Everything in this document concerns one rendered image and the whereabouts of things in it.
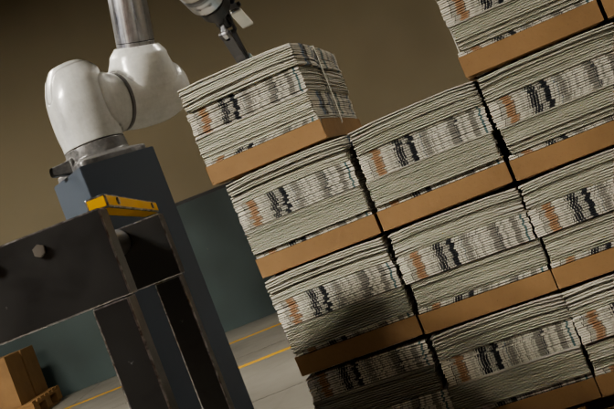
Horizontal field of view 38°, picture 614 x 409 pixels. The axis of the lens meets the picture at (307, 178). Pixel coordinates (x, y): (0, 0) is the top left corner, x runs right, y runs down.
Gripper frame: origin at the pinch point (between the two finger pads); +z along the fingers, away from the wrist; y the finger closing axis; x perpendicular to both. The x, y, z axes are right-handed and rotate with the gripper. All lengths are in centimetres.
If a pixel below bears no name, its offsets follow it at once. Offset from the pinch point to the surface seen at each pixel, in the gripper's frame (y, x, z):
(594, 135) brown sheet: 54, 65, 3
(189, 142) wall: -324, -266, 489
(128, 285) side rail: 86, 3, -71
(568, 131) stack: 52, 61, 2
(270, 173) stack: 38.6, 0.3, -5.1
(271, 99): 24.7, 6.1, -10.6
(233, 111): 23.9, -3.2, -10.8
